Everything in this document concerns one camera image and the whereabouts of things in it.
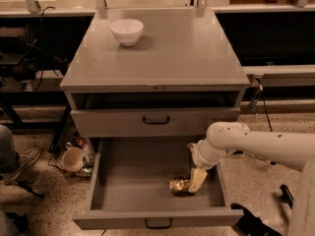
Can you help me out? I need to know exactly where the grey top drawer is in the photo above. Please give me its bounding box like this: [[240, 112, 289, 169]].
[[71, 107, 240, 138]]

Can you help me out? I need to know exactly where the black drawer handle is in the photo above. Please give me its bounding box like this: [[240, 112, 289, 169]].
[[142, 116, 170, 125], [145, 218, 173, 230]]

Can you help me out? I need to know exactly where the black drawer handle middle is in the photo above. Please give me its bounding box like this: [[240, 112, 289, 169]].
[[145, 218, 173, 230]]

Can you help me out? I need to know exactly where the black machinery under bench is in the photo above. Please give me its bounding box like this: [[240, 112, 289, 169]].
[[0, 25, 69, 91]]

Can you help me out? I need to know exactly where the black cable on floor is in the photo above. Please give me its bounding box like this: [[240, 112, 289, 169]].
[[255, 79, 277, 166]]

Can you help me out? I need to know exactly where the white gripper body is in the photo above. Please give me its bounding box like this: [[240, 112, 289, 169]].
[[188, 141, 221, 170]]

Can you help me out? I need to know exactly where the black bar on floor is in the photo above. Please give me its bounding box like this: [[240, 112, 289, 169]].
[[281, 185, 294, 207]]

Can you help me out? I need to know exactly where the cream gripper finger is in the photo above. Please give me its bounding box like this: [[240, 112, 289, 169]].
[[188, 168, 207, 193]]

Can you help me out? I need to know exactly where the grey shoe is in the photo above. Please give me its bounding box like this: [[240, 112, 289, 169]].
[[1, 147, 41, 180]]

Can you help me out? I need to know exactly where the grey trouser leg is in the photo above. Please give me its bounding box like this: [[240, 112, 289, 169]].
[[0, 125, 20, 174]]

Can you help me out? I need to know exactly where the open grey middle drawer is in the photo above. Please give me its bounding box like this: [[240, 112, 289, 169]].
[[73, 137, 243, 230]]

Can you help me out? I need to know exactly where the white ceramic bowl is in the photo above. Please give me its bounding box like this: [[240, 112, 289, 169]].
[[110, 19, 144, 46]]

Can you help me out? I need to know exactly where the black object on floor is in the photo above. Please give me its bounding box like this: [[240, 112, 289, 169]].
[[230, 203, 282, 236]]

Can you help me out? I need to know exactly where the black drawer handle top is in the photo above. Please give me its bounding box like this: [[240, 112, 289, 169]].
[[142, 116, 170, 125]]

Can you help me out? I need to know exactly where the white cup in basket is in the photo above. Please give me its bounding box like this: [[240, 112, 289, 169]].
[[62, 147, 85, 172]]

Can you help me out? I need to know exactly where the wire basket on floor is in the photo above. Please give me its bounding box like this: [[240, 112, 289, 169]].
[[48, 138, 95, 178]]

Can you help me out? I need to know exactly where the grey drawer cabinet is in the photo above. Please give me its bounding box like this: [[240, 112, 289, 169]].
[[60, 7, 251, 149]]

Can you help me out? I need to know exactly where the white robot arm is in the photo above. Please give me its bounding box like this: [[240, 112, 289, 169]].
[[188, 122, 315, 236]]

